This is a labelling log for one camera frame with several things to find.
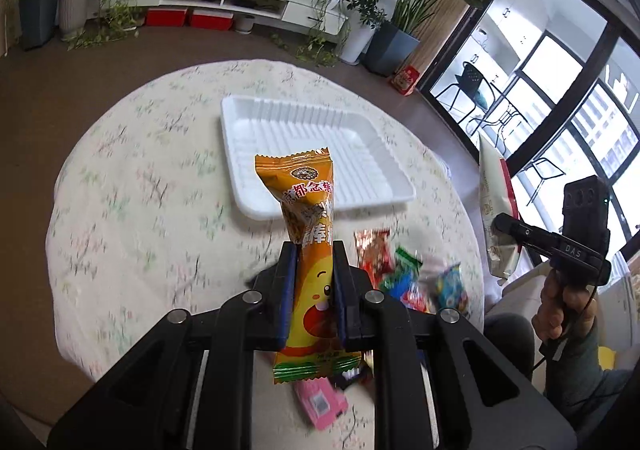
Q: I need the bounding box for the green candy packet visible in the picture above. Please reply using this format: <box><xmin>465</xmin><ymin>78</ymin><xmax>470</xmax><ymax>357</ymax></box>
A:
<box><xmin>378</xmin><ymin>247</ymin><xmax>423</xmax><ymax>300</ymax></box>

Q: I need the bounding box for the light blue panda snack packet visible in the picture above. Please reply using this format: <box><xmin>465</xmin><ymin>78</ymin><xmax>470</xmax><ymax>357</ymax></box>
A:
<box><xmin>435</xmin><ymin>263</ymin><xmax>469</xmax><ymax>315</ymax></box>

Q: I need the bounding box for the orange snack stick packet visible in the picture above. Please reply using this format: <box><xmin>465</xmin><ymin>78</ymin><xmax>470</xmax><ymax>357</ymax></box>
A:
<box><xmin>255</xmin><ymin>148</ymin><xmax>361</xmax><ymax>384</ymax></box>

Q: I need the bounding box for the pink wafer packet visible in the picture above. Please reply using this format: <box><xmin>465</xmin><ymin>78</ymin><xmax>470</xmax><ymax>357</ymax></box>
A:
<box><xmin>294</xmin><ymin>378</ymin><xmax>348</xmax><ymax>430</ymax></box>

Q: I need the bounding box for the white green red snack bag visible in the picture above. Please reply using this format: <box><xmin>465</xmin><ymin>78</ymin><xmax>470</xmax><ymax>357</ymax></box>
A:
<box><xmin>480</xmin><ymin>133</ymin><xmax>521</xmax><ymax>282</ymax></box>

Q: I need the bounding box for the right hand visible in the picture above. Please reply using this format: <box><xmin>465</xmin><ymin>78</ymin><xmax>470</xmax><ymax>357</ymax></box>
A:
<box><xmin>532</xmin><ymin>269</ymin><xmax>598</xmax><ymax>343</ymax></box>

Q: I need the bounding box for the red patterned candy packet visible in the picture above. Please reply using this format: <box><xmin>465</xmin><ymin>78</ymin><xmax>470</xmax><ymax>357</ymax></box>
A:
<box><xmin>354</xmin><ymin>228</ymin><xmax>395</xmax><ymax>289</ymax></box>

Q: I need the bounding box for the white foam tray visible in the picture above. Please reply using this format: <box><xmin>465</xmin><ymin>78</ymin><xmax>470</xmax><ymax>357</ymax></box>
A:
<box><xmin>220</xmin><ymin>94</ymin><xmax>418</xmax><ymax>222</ymax></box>

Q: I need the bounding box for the floral round tablecloth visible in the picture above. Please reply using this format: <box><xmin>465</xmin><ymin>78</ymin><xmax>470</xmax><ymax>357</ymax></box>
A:
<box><xmin>46</xmin><ymin>60</ymin><xmax>485</xmax><ymax>378</ymax></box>

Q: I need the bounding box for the black balcony chair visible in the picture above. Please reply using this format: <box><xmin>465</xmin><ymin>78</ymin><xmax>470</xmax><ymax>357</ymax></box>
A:
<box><xmin>435</xmin><ymin>62</ymin><xmax>497</xmax><ymax>124</ymax></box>

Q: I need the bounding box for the red gift box on floor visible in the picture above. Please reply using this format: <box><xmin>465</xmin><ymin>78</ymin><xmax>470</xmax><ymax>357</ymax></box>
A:
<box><xmin>390</xmin><ymin>66</ymin><xmax>421</xmax><ymax>96</ymax></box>

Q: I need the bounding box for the dark blue planter right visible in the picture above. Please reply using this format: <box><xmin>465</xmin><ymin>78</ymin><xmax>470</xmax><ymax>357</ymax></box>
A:
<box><xmin>362</xmin><ymin>21</ymin><xmax>420</xmax><ymax>77</ymax></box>

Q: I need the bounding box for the dark blue planter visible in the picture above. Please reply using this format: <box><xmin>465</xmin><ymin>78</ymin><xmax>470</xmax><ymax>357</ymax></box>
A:
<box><xmin>18</xmin><ymin>0</ymin><xmax>58</xmax><ymax>51</ymax></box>
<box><xmin>362</xmin><ymin>21</ymin><xmax>420</xmax><ymax>77</ymax></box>

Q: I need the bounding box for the white planter right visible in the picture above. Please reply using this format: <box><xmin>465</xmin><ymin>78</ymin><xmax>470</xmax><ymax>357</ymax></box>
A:
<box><xmin>337</xmin><ymin>10</ymin><xmax>375</xmax><ymax>66</ymax></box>

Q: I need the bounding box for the small white pot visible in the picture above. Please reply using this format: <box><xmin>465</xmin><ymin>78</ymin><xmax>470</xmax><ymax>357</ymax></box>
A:
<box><xmin>234</xmin><ymin>15</ymin><xmax>255</xmax><ymax>36</ymax></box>

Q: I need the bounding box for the right red storage box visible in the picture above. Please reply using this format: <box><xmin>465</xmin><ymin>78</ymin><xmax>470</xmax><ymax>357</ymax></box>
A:
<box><xmin>189</xmin><ymin>10</ymin><xmax>234</xmax><ymax>31</ymax></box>

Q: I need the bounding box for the red storage box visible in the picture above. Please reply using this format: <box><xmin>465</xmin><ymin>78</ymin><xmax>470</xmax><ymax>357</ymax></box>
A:
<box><xmin>144</xmin><ymin>7</ymin><xmax>188</xmax><ymax>27</ymax></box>
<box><xmin>189</xmin><ymin>10</ymin><xmax>234</xmax><ymax>31</ymax></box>

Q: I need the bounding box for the left red storage box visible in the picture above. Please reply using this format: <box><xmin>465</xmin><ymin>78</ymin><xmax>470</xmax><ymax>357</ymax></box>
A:
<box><xmin>144</xmin><ymin>7</ymin><xmax>188</xmax><ymax>27</ymax></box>

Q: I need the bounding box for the white tv cabinet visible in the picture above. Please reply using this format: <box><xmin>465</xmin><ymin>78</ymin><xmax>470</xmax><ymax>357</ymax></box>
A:
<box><xmin>122</xmin><ymin>0</ymin><xmax>347</xmax><ymax>41</ymax></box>

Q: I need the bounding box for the white ribbed planter left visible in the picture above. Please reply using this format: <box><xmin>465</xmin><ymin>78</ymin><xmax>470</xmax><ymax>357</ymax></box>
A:
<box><xmin>58</xmin><ymin>0</ymin><xmax>89</xmax><ymax>41</ymax></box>

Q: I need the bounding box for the dark blue planter left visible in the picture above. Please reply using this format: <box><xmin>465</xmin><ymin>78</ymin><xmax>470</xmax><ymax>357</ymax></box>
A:
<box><xmin>18</xmin><ymin>0</ymin><xmax>58</xmax><ymax>51</ymax></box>

